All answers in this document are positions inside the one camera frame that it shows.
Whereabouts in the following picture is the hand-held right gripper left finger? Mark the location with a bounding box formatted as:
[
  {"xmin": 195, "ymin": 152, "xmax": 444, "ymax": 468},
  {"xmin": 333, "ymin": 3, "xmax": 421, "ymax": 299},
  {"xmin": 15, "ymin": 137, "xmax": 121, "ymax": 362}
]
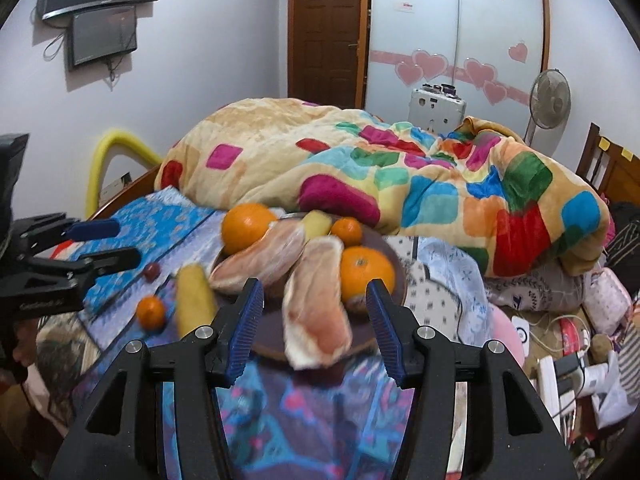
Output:
[{"xmin": 50, "ymin": 277, "xmax": 265, "ymax": 480}]

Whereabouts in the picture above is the pink patterned pouch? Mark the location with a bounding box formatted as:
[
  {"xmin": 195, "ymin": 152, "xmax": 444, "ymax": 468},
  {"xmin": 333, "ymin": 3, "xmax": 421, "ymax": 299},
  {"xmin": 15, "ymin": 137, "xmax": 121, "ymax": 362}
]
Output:
[{"xmin": 582, "ymin": 267, "xmax": 633, "ymax": 321}]

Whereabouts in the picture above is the wooden wardrobe with heart stickers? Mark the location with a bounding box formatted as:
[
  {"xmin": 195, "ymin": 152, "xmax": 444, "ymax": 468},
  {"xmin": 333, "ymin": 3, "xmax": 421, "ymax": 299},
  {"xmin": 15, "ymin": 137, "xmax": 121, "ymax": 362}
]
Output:
[{"xmin": 360, "ymin": 0, "xmax": 551, "ymax": 126}]

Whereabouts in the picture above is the monitor cable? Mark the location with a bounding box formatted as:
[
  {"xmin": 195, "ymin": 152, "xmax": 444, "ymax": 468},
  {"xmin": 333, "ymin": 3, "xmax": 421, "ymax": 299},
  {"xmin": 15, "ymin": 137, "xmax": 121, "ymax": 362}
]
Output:
[{"xmin": 105, "ymin": 55, "xmax": 131, "ymax": 83}]

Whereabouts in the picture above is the white power strip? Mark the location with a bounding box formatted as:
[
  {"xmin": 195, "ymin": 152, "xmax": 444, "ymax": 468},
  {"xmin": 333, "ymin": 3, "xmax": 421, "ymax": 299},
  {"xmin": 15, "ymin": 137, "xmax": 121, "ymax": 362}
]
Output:
[{"xmin": 535, "ymin": 355, "xmax": 581, "ymax": 436}]

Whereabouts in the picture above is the black backpack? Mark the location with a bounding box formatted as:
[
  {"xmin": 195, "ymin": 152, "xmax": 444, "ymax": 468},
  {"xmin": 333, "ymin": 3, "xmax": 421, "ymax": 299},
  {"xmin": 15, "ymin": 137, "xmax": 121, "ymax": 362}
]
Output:
[{"xmin": 607, "ymin": 201, "xmax": 640, "ymax": 241}]

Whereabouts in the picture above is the colourful checked blanket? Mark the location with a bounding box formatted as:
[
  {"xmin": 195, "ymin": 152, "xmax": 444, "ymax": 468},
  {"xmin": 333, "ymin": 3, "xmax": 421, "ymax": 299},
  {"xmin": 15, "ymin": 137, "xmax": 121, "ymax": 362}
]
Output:
[{"xmin": 155, "ymin": 96, "xmax": 616, "ymax": 278}]

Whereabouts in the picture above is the large orange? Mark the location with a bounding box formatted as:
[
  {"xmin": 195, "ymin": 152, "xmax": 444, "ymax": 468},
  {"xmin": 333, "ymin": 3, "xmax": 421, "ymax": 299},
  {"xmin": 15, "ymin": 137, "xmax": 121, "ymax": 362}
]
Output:
[{"xmin": 221, "ymin": 203, "xmax": 279, "ymax": 256}]

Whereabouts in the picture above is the blue patterned bedsheet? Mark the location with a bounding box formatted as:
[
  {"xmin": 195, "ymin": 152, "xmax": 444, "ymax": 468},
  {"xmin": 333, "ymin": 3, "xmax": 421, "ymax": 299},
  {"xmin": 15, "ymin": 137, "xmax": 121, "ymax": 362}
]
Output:
[{"xmin": 37, "ymin": 185, "xmax": 481, "ymax": 480}]

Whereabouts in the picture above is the white patterned cloth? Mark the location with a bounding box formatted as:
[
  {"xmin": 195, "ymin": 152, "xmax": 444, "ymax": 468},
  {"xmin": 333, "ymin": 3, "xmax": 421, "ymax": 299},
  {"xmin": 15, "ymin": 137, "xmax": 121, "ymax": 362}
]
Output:
[{"xmin": 400, "ymin": 235, "xmax": 496, "ymax": 341}]

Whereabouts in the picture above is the white bedside cabinet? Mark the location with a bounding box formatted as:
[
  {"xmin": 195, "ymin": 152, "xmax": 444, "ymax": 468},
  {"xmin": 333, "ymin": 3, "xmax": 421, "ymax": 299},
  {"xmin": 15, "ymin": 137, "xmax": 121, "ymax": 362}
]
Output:
[{"xmin": 409, "ymin": 87, "xmax": 467, "ymax": 136}]

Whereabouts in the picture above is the brown round plate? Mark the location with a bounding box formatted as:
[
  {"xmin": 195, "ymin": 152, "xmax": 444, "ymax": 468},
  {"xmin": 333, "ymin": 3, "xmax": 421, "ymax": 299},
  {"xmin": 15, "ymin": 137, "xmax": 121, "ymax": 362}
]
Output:
[{"xmin": 207, "ymin": 212, "xmax": 407, "ymax": 361}]

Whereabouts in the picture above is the brown wooden door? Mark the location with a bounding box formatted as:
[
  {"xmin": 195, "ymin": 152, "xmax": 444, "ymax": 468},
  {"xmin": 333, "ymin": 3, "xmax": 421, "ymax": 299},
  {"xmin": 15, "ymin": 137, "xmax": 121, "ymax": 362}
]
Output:
[{"xmin": 287, "ymin": 0, "xmax": 371, "ymax": 110}]

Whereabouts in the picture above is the wooden headboard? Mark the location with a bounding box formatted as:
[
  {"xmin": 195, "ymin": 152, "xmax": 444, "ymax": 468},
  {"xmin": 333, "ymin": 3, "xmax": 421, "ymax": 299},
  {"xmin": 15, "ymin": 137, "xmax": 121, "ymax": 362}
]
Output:
[{"xmin": 575, "ymin": 122, "xmax": 640, "ymax": 201}]

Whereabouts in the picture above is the standing fan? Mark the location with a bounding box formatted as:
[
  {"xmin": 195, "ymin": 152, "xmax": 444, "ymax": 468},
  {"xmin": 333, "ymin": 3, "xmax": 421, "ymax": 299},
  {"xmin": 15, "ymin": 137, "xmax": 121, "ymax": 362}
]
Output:
[{"xmin": 522, "ymin": 68, "xmax": 572, "ymax": 148}]

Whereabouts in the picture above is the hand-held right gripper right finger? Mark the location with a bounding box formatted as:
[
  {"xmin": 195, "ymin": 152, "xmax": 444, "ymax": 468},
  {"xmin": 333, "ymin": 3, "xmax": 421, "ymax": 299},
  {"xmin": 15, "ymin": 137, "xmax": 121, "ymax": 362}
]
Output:
[{"xmin": 365, "ymin": 280, "xmax": 576, "ymax": 480}]

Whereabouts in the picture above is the banana piece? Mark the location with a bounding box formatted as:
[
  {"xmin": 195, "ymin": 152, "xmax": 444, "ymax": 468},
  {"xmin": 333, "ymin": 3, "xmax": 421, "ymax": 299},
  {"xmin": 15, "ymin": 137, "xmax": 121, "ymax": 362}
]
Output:
[
  {"xmin": 176, "ymin": 264, "xmax": 219, "ymax": 339},
  {"xmin": 300, "ymin": 210, "xmax": 333, "ymax": 241}
]

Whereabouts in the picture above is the orange with sticker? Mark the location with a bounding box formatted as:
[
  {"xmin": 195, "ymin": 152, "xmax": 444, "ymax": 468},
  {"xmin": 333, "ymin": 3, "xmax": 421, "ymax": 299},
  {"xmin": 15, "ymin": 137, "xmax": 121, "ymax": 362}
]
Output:
[{"xmin": 340, "ymin": 245, "xmax": 396, "ymax": 308}]

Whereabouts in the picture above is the wooden bed frame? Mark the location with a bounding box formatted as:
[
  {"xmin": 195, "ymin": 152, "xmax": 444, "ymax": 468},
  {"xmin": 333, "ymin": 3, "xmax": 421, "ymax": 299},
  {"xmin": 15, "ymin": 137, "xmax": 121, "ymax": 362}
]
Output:
[{"xmin": 87, "ymin": 162, "xmax": 163, "ymax": 221}]

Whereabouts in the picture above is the small black wall monitor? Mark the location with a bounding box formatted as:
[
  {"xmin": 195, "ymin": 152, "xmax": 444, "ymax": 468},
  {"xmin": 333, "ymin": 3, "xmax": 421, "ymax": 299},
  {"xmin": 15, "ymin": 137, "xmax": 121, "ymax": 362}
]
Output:
[{"xmin": 67, "ymin": 5, "xmax": 138, "ymax": 71}]

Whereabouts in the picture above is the small mandarin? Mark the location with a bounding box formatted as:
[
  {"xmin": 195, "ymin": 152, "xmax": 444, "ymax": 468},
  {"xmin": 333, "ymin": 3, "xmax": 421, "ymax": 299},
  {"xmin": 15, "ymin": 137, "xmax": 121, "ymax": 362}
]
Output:
[
  {"xmin": 330, "ymin": 216, "xmax": 364, "ymax": 247},
  {"xmin": 136, "ymin": 296, "xmax": 166, "ymax": 332}
]

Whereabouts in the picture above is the television cable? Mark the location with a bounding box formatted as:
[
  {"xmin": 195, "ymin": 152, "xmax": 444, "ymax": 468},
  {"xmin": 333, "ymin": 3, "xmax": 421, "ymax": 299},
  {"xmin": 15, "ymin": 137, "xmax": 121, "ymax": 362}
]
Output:
[{"xmin": 42, "ymin": 22, "xmax": 71, "ymax": 61}]

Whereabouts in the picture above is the peeled pomelo segment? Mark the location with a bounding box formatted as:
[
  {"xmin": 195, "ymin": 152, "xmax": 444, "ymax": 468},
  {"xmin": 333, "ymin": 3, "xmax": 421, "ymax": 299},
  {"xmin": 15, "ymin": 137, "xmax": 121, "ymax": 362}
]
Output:
[
  {"xmin": 282, "ymin": 236, "xmax": 354, "ymax": 371},
  {"xmin": 209, "ymin": 220, "xmax": 307, "ymax": 295}
]

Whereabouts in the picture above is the yellow foam tube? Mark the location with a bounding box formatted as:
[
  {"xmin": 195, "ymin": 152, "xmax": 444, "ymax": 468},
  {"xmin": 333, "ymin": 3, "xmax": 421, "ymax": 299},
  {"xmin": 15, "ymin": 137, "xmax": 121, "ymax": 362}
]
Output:
[{"xmin": 85, "ymin": 127, "xmax": 163, "ymax": 221}]

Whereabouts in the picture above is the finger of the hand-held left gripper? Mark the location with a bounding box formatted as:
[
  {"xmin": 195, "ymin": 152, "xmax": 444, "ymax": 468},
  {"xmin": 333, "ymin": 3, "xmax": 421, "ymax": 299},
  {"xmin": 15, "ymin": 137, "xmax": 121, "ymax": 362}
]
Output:
[
  {"xmin": 14, "ymin": 214, "xmax": 121, "ymax": 256},
  {"xmin": 30, "ymin": 247, "xmax": 142, "ymax": 286}
]

